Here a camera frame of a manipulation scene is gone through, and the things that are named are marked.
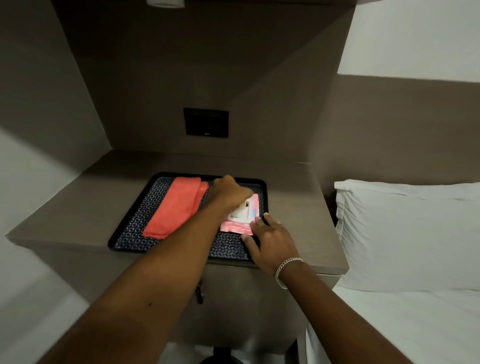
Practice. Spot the person's left hand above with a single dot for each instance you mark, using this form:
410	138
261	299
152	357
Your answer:
227	191

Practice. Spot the person's right hand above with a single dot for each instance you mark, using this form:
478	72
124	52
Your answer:
273	245

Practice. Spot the person's left fingers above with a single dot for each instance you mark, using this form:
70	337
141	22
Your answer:
243	195

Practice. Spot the person's right middle finger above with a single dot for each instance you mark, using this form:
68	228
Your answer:
270	219

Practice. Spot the person's right thumb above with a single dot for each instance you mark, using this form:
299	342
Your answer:
249	244

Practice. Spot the pink wet wipes packet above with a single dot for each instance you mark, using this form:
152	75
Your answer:
236	224

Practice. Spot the person's right forearm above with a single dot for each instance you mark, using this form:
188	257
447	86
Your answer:
333	318

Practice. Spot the person's left forearm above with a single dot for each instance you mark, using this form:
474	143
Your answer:
150	285

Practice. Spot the orange folded cloth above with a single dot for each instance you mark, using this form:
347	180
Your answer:
176	206

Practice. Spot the black patterned tray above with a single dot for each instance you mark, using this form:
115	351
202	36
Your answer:
157	195

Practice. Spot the black round object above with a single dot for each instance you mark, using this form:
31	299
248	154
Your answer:
221	356

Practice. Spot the white pillow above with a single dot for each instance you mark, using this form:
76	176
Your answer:
405	236

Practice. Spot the brown bedside table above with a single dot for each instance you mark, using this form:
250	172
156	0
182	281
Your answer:
93	202

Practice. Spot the brown headboard panel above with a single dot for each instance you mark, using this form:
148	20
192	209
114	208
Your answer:
405	127

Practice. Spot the white bed sheet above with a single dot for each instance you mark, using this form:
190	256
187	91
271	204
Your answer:
412	326

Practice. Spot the black wall switch panel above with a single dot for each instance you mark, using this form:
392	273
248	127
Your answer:
206	122

